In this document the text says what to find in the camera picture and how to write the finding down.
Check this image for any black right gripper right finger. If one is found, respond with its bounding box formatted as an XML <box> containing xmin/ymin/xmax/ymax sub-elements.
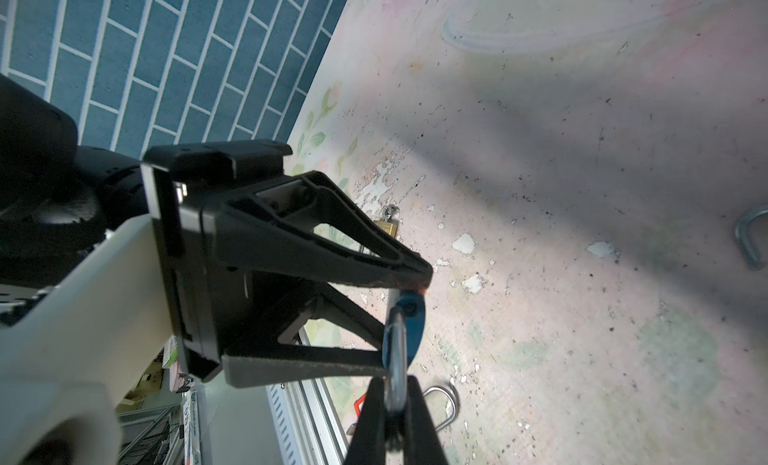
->
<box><xmin>403</xmin><ymin>376</ymin><xmax>448</xmax><ymax>465</ymax></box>

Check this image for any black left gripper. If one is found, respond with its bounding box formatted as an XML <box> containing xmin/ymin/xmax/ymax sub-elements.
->
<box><xmin>141</xmin><ymin>141</ymin><xmax>433</xmax><ymax>388</ymax></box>

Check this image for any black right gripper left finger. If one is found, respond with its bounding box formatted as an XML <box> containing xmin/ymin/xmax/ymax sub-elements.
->
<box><xmin>344</xmin><ymin>377</ymin><xmax>387</xmax><ymax>465</ymax></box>

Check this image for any blue padlock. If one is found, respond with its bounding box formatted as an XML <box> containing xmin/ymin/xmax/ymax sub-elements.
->
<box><xmin>382</xmin><ymin>289</ymin><xmax>426</xmax><ymax>416</ymax></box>

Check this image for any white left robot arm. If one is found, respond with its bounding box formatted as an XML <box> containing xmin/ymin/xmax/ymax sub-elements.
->
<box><xmin>1</xmin><ymin>78</ymin><xmax>446</xmax><ymax>464</ymax></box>

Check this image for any brass padlock with key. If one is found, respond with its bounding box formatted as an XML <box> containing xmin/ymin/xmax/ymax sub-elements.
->
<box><xmin>372</xmin><ymin>205</ymin><xmax>400</xmax><ymax>239</ymax></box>

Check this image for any black padlock with key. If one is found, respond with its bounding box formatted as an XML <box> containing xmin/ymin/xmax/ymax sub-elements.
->
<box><xmin>734</xmin><ymin>206</ymin><xmax>768</xmax><ymax>271</ymax></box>

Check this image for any red safety padlock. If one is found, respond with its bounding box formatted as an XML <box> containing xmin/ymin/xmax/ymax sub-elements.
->
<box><xmin>353</xmin><ymin>382</ymin><xmax>462</xmax><ymax>434</ymax></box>

